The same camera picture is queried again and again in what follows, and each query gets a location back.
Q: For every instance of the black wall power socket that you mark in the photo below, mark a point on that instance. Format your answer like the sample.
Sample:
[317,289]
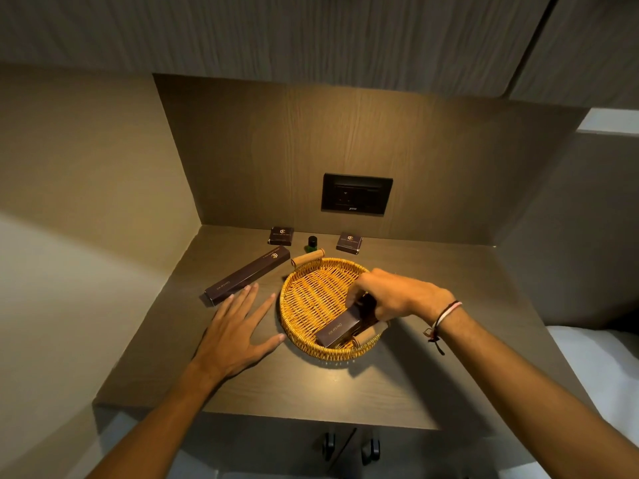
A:
[356,194]

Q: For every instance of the long dark brown box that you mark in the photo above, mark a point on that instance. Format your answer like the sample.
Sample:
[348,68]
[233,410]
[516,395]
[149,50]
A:
[247,276]

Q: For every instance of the round wicker basket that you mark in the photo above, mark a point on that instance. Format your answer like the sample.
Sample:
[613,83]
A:
[312,299]

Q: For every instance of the black hook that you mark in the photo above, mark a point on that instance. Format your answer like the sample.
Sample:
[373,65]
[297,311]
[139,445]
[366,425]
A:
[372,449]
[328,446]

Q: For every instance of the small green bottle black cap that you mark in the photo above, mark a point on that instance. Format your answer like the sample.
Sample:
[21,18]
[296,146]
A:
[312,244]

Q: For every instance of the person's left forearm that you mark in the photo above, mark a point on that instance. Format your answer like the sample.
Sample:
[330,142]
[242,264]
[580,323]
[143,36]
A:
[159,429]

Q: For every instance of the dark brown carton box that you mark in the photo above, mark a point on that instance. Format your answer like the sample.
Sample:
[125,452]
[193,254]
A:
[338,334]

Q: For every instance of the person's left thumb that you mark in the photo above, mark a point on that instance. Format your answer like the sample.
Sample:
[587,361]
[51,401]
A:
[269,345]

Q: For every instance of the white bed sheet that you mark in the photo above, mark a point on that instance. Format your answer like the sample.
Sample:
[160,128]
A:
[599,379]

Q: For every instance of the person's right hand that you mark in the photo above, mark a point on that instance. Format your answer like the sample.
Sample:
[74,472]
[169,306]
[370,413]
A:
[404,296]

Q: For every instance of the person's right forearm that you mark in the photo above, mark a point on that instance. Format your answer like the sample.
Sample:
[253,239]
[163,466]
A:
[524,394]

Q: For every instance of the small dark square box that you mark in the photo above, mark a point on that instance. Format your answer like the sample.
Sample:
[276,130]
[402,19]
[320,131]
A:
[349,243]
[281,236]

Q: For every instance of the person's left hand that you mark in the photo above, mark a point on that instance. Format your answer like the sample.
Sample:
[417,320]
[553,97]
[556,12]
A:
[227,344]

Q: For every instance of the grey wooden overhead cabinet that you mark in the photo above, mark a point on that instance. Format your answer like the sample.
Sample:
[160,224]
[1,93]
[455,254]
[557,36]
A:
[299,34]

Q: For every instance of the person's right fingers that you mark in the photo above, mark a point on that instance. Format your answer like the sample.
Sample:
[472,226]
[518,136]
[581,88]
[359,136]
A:
[362,289]

